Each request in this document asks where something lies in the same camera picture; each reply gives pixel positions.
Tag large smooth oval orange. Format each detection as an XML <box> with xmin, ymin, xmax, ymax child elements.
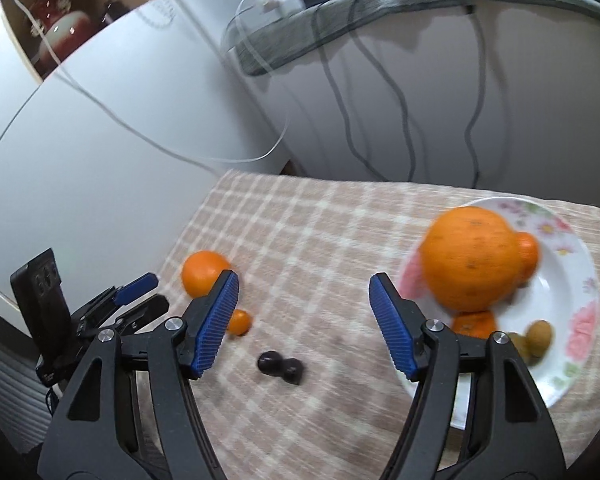
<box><xmin>181</xmin><ymin>250</ymin><xmax>232</xmax><ymax>299</ymax></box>

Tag tiny orange kumquat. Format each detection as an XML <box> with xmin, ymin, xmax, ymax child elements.
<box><xmin>226</xmin><ymin>309</ymin><xmax>252</xmax><ymax>337</ymax></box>

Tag small mandarin orange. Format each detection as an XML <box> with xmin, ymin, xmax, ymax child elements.
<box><xmin>452</xmin><ymin>310</ymin><xmax>498</xmax><ymax>339</ymax></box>

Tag dark grape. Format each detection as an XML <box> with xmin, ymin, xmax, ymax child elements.
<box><xmin>257</xmin><ymin>350</ymin><xmax>284</xmax><ymax>376</ymax></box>
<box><xmin>282</xmin><ymin>358</ymin><xmax>304</xmax><ymax>386</ymax></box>

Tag large round spotted orange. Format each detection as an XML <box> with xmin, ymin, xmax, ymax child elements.
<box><xmin>418</xmin><ymin>206</ymin><xmax>524</xmax><ymax>312</ymax></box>

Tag stemmed mandarin orange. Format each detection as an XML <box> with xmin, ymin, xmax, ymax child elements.
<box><xmin>516</xmin><ymin>232</ymin><xmax>541</xmax><ymax>283</ymax></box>

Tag green plum fruit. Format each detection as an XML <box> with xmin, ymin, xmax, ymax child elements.
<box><xmin>507</xmin><ymin>332</ymin><xmax>532</xmax><ymax>365</ymax></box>

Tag white cabinet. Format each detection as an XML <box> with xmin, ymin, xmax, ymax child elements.
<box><xmin>0</xmin><ymin>0</ymin><xmax>289</xmax><ymax>330</ymax></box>

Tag floral white plate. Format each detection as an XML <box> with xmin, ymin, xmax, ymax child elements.
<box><xmin>396</xmin><ymin>196</ymin><xmax>600</xmax><ymax>406</ymax></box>

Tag beige plaid tablecloth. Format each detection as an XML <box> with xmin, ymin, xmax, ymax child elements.
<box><xmin>130</xmin><ymin>169</ymin><xmax>600</xmax><ymax>480</ymax></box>

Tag red white vase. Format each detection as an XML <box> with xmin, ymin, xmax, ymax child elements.
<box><xmin>29</xmin><ymin>0</ymin><xmax>96</xmax><ymax>70</ymax></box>

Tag grey windowsill mat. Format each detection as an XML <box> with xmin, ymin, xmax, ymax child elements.
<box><xmin>222</xmin><ymin>0</ymin><xmax>600</xmax><ymax>77</ymax></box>

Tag black cable middle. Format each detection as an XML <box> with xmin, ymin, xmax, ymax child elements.
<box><xmin>346</xmin><ymin>0</ymin><xmax>420</xmax><ymax>183</ymax></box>

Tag white charging cable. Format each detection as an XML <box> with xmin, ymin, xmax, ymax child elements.
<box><xmin>0</xmin><ymin>0</ymin><xmax>292</xmax><ymax>181</ymax></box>

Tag black cable left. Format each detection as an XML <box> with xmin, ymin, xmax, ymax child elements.
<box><xmin>312</xmin><ymin>1</ymin><xmax>391</xmax><ymax>182</ymax></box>

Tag black ring light cable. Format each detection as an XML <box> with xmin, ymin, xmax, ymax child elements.
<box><xmin>446</xmin><ymin>0</ymin><xmax>488</xmax><ymax>189</ymax></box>

